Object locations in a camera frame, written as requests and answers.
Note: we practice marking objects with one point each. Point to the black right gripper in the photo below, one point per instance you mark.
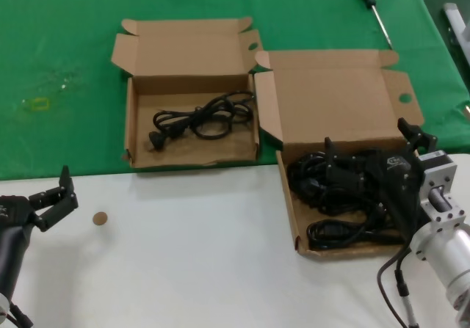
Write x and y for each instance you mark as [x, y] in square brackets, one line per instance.
[398, 181]

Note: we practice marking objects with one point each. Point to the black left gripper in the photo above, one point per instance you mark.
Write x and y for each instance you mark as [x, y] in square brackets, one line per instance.
[11, 232]

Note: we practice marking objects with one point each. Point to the torn-edged open cardboard box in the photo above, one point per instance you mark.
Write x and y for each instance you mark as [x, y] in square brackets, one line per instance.
[183, 60]

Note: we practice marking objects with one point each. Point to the round cardboard disc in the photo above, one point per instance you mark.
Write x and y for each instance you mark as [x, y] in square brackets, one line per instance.
[100, 218]

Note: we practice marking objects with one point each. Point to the yellow square tape marker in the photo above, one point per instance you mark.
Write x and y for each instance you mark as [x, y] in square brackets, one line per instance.
[33, 105]

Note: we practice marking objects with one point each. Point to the white metal bar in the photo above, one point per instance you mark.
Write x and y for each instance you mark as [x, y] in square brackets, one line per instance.
[453, 16]

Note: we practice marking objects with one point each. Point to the green table cloth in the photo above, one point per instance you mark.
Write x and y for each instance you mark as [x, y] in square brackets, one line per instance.
[73, 31]

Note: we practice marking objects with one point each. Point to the silver wrist mount bracket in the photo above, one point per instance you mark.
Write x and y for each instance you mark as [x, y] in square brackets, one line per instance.
[438, 175]

